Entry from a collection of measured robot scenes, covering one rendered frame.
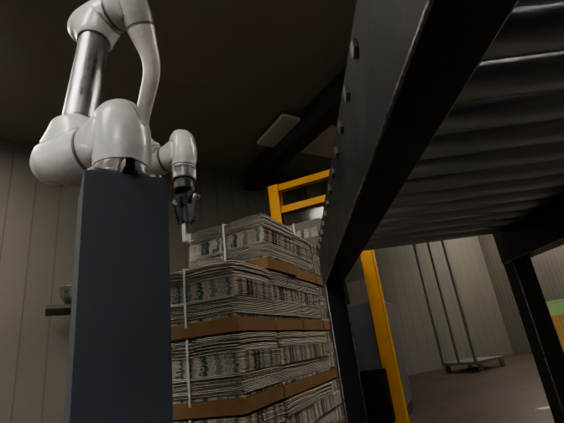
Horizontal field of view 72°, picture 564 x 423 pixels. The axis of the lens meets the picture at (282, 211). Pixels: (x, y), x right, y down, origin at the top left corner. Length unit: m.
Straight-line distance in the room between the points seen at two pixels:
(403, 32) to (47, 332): 4.22
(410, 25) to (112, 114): 1.01
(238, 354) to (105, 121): 0.76
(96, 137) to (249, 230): 0.70
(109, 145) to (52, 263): 3.39
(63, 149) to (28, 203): 3.41
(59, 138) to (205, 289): 0.62
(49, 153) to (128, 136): 0.26
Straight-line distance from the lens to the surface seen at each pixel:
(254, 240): 1.55
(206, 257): 1.67
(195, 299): 1.32
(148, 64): 1.58
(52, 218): 4.59
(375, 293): 2.81
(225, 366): 1.25
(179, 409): 1.36
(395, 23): 0.28
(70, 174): 1.27
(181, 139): 1.51
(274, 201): 3.20
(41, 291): 4.40
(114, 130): 1.15
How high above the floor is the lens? 0.53
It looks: 20 degrees up
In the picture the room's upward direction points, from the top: 7 degrees counter-clockwise
